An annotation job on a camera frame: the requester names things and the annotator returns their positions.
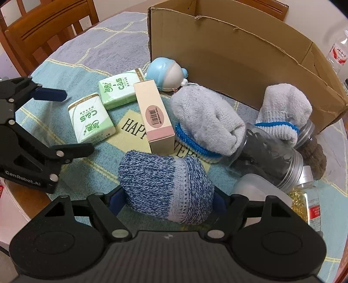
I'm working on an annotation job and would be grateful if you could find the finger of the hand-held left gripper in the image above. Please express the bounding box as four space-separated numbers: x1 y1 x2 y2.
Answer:
35 143 95 183
0 77 67 120

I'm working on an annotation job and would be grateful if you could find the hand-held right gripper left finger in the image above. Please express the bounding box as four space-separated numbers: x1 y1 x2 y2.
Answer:
41 188 131 241

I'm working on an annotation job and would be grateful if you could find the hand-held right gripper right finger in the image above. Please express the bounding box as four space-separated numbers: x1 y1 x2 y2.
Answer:
205 187 297 241

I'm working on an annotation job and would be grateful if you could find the translucent plastic container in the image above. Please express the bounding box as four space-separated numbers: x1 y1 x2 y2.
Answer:
231 174 293 203

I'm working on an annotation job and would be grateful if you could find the blue knit sock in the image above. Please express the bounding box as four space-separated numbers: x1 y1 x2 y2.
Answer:
119 150 215 225

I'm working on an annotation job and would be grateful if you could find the cream and pink box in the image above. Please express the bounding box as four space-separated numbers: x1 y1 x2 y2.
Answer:
133 79 175 155

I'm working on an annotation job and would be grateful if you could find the gold-filled bottle with red label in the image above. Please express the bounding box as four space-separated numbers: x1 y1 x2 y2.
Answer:
288 166 323 233

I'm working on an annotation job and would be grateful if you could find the blue and white toy figure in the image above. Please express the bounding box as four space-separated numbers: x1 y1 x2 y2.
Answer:
146 57 189 93

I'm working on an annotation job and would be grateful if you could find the cardboard box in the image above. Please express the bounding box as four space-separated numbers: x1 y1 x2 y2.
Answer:
147 0 348 135

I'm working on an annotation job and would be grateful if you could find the green tissue pack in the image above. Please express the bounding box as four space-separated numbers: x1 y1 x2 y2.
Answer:
98 68 147 111
67 93 116 144

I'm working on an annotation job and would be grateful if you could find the yellow printed card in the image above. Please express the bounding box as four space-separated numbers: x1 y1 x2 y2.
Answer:
117 109 218 166

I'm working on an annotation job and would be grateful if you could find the clear jar with dark contents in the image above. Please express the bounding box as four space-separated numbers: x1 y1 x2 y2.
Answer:
226 122 303 191

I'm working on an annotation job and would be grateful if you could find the wooden chair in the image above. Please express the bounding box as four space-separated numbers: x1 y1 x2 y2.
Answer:
0 0 100 77
239 0 289 22

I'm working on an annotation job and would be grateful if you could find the grey glove roll blue cuff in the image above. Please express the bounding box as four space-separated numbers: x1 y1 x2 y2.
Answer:
170 84 248 158

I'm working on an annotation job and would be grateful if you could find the clear jar with brown contents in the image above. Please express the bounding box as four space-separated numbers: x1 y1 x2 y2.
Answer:
295 120 327 180

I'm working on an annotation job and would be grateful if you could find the white glove roll blue cuff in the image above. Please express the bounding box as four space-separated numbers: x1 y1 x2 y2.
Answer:
255 84 313 147

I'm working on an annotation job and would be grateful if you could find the clear plastic water bottle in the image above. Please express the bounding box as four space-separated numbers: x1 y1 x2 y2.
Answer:
326 29 348 75

